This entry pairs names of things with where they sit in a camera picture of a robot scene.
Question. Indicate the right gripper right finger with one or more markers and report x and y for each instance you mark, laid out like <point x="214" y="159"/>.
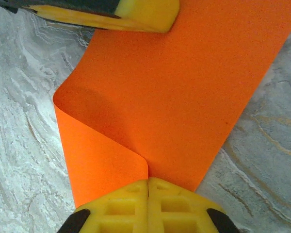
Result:
<point x="174" y="208"/>

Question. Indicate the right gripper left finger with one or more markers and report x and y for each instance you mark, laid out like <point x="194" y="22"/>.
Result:
<point x="126" y="208"/>

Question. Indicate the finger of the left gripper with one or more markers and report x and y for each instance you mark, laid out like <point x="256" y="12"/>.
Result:
<point x="145" y="14"/>

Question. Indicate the orange cloth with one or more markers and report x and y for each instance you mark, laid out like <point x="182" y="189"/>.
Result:
<point x="160" y="97"/>

